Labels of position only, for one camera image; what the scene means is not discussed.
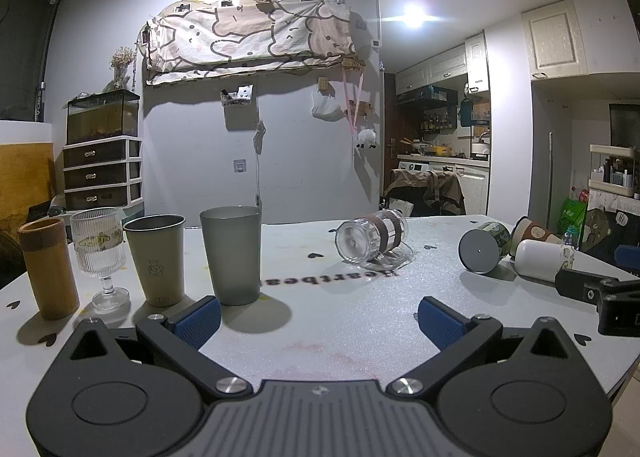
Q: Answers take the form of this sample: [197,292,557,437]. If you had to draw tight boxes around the chair with brown jacket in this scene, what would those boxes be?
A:
[384,168,467,218]

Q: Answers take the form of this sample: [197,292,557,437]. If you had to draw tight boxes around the white mop stick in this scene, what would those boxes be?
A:
[546,132,554,234]

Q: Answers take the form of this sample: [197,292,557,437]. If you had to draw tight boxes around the beige metal cup elephant print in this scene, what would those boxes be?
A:
[123,214,187,307]

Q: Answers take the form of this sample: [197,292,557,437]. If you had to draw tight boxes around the green plastic bag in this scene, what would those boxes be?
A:
[556,196,587,239]

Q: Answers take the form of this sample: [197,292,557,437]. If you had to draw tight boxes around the dried flowers vase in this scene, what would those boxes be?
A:
[108,46,136,91]

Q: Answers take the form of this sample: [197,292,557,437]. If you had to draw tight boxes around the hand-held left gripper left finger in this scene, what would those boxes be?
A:
[47,296,253,400]

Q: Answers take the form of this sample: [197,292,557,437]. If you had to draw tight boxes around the brown bamboo cup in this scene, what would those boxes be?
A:
[17,218,81,321]

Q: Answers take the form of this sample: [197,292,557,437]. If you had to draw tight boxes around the plastic drawer unit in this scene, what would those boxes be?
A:
[62,136,144,211]

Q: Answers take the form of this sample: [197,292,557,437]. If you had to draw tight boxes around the printed blanket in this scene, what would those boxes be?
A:
[144,0,359,86]

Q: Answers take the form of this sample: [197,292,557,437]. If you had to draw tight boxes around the ribbed glass goblet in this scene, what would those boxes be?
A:
[70,207,131,312]

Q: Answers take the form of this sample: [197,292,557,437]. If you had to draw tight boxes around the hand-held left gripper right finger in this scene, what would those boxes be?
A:
[387,296,596,398]

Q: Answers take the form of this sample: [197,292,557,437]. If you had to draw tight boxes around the brown paper cup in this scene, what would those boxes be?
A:
[509,216,566,258]

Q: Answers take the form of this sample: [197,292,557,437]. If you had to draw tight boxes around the spice bottle rack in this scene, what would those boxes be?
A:
[419,111,457,134]

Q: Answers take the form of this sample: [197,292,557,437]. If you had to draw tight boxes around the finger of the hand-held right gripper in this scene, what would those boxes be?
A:
[554,268,640,337]
[614,244,640,281]

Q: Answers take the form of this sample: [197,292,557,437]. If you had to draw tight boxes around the hanging cable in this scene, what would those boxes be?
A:
[252,120,266,209]

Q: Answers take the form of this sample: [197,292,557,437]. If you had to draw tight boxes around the white plastic bag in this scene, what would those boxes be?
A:
[311,89,344,122]

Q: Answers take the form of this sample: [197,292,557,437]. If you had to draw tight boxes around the round ceiling light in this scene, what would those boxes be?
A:
[397,1,431,31]

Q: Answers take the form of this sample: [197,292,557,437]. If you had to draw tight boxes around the grey frosted tumbler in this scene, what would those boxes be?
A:
[200,206,263,307]

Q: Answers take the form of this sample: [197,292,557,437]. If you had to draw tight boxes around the pink ribbon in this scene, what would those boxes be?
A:
[342,68,367,134]

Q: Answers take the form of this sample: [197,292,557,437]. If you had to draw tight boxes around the white cup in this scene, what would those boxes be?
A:
[514,238,577,283]

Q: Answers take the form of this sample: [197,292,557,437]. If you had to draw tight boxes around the white wall cabinet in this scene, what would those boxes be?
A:
[520,0,589,81]

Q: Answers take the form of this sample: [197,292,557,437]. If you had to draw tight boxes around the dark bear print cloth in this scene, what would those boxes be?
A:
[581,191,640,260]

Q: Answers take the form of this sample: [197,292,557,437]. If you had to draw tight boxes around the glass fish tank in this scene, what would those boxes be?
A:
[66,90,141,144]

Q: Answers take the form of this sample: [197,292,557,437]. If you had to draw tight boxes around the white storage rack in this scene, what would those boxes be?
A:
[587,144,640,199]

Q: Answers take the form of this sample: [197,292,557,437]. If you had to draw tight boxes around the green printed cup grey base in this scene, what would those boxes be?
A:
[458,220,512,274]

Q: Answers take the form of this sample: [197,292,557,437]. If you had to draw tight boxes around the yellow wooden board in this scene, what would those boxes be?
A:
[0,120,54,233]

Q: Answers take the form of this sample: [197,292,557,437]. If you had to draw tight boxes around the clear glass mug brown band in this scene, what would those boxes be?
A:
[334,210,415,269]

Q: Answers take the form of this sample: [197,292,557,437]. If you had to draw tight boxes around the small wall holder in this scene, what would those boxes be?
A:
[220,84,254,108]

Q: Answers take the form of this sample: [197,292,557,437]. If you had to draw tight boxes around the white kitchen upper cabinets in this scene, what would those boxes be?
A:
[394,30,490,97]

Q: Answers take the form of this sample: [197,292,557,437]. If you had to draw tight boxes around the dark screen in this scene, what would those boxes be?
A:
[608,103,640,148]

